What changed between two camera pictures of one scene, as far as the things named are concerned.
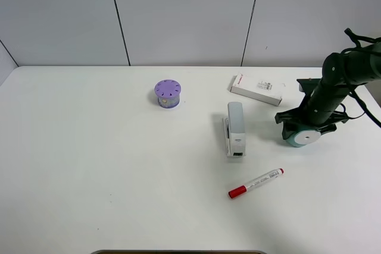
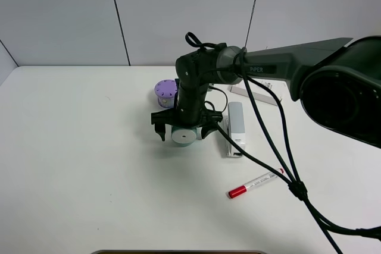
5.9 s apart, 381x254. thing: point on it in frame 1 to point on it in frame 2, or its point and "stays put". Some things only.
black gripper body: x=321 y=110 to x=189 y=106
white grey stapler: x=234 y=137 stays put
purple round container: x=168 y=92 stays put
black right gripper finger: x=330 y=128 to x=206 y=129
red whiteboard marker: x=243 y=188 stays put
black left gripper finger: x=288 y=129 to x=160 y=129
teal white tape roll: x=302 y=138 to x=183 y=137
